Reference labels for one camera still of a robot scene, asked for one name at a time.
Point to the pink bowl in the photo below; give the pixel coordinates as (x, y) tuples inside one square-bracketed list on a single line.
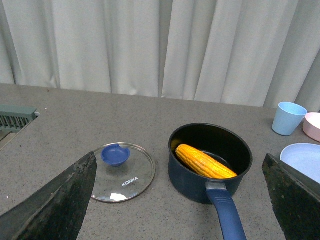
[(311, 125)]

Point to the green dish rack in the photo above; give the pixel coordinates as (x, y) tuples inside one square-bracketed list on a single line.
[(14, 118)]

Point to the light blue plate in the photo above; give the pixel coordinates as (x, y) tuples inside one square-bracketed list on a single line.
[(303, 157)]

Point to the glass lid blue knob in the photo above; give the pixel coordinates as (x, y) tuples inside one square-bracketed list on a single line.
[(124, 171)]

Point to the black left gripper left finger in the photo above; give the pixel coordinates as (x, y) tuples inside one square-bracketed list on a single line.
[(57, 210)]

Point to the dark blue saucepan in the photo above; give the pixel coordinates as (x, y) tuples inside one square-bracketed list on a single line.
[(227, 148)]

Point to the white curtain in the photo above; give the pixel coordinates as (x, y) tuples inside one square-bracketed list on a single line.
[(245, 52)]

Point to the light blue cup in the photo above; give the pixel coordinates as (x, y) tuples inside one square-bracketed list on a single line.
[(287, 118)]

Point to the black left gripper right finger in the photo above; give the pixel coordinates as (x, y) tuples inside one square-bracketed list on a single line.
[(295, 199)]

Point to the yellow corn cob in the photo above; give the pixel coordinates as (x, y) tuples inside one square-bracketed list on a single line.
[(202, 164)]

